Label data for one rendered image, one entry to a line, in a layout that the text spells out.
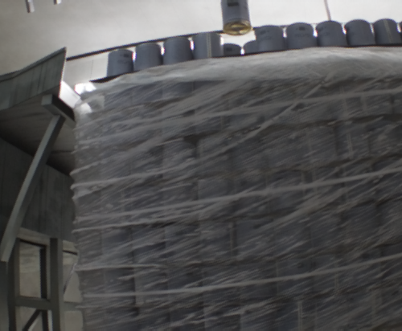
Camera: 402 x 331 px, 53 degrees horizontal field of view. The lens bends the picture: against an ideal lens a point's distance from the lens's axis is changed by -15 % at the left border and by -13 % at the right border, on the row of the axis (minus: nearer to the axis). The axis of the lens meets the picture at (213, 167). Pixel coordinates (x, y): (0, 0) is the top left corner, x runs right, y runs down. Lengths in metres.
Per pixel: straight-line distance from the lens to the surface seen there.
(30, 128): 1.23
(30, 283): 4.30
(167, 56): 0.98
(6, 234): 1.07
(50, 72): 1.01
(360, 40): 0.96
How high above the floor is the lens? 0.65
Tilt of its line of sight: 16 degrees up
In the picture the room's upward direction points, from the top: 1 degrees counter-clockwise
